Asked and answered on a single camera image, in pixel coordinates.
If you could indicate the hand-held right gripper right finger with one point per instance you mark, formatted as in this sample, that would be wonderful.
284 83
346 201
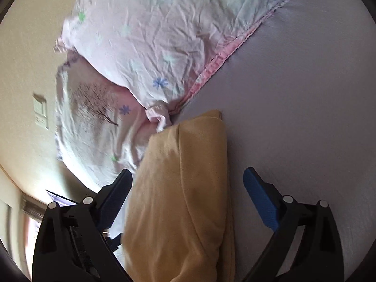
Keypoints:
260 195

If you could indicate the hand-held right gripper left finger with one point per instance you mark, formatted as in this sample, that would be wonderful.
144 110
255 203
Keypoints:
116 199

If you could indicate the yellow garment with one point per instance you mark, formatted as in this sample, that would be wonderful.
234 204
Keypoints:
176 199

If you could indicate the white floral pillow with tree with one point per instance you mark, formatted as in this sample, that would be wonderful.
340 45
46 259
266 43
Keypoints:
88 123

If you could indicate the grey bed sheet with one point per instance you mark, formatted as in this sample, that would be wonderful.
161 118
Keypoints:
293 94

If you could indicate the white wall switch panel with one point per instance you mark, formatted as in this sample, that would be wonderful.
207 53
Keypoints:
40 111

